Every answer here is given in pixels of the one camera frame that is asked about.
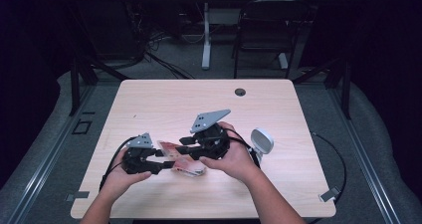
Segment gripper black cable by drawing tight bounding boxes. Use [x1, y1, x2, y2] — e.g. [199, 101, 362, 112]
[225, 127, 348, 224]
[99, 135, 138, 192]

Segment black metal stand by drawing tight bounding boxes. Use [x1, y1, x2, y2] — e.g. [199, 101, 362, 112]
[68, 56, 130, 117]
[292, 58, 352, 120]

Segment black folding chair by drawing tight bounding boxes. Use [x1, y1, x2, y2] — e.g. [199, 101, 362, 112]
[232, 0, 313, 80]

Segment person's left hand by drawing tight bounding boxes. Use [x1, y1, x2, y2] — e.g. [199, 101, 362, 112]
[101, 148, 153, 202]

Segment white desk leg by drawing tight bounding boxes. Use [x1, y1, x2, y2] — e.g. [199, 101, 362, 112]
[201, 2, 212, 71]

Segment grey under-desk box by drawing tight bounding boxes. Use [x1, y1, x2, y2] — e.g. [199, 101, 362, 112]
[208, 8, 242, 26]

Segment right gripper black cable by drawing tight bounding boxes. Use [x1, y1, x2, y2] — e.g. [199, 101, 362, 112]
[225, 127, 348, 224]

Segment clear pink refill pouch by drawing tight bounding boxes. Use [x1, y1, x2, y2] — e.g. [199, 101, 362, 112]
[157, 139, 207, 178]

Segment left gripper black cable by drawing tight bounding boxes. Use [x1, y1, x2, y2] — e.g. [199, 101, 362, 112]
[99, 135, 138, 192]

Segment aluminium floor rail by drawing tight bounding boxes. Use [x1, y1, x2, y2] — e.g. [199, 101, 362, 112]
[326, 88, 402, 224]
[3, 84, 98, 224]

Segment bundle of floor cables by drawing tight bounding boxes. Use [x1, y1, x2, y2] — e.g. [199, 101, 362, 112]
[125, 1, 197, 81]

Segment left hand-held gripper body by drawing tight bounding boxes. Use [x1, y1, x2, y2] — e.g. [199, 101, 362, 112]
[122, 132, 157, 176]

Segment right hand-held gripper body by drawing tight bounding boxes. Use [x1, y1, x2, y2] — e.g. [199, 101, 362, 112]
[189, 109, 232, 161]

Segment white lidded container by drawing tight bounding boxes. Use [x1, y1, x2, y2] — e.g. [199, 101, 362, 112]
[248, 127, 275, 168]

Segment person's right hand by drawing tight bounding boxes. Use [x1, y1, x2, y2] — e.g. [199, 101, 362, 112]
[198, 121, 262, 184]

